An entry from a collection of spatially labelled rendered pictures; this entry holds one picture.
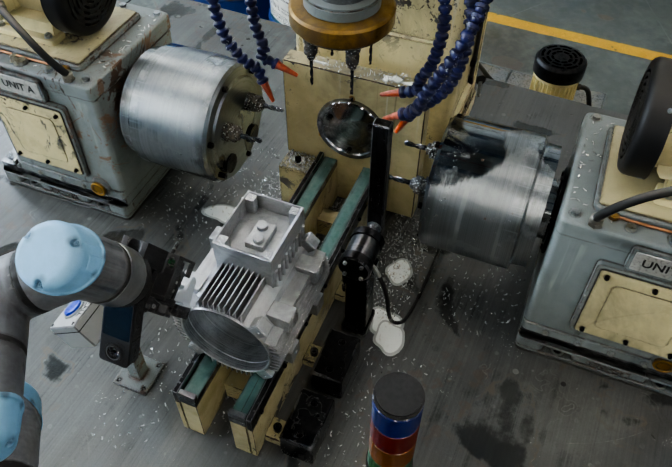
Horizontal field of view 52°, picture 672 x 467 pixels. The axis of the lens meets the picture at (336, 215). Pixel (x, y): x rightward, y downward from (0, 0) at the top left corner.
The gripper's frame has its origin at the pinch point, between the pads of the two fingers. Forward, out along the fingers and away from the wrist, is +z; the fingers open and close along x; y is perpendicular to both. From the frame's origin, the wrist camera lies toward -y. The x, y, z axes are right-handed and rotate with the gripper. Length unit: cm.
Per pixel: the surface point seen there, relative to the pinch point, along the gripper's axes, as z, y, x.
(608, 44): 232, 185, -61
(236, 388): 22.2, -9.9, -5.3
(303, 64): 23, 52, 4
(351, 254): 15.2, 17.8, -18.7
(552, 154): 18, 45, -45
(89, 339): -1.4, -8.2, 11.3
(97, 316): -0.6, -4.8, 12.0
